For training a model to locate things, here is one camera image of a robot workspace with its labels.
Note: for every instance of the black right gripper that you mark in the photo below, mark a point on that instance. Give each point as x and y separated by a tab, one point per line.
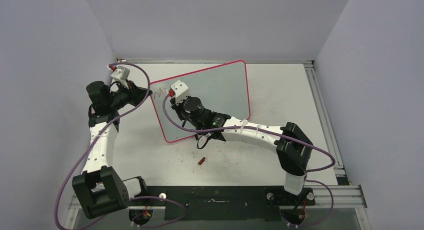
177	107

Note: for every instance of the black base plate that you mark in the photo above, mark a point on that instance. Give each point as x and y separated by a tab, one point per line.
227	202

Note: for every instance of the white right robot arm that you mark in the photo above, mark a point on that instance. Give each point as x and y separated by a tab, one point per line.
289	142

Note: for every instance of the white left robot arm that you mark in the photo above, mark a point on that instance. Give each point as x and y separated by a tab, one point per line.
98	188

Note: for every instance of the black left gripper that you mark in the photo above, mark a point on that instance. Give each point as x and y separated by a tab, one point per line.
136	94

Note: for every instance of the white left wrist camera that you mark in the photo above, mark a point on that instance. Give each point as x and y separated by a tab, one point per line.
120	74

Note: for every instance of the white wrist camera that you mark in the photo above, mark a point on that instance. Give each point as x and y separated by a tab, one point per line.
179	92
120	74

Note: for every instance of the whiteboard with pink frame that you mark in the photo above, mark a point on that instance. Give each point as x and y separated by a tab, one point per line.
222	88

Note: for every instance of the red marker cap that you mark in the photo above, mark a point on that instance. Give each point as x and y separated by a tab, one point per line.
201	161

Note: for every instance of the aluminium rail frame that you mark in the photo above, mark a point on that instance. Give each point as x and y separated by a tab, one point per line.
278	93

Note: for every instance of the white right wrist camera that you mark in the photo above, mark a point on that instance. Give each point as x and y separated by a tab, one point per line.
179	92

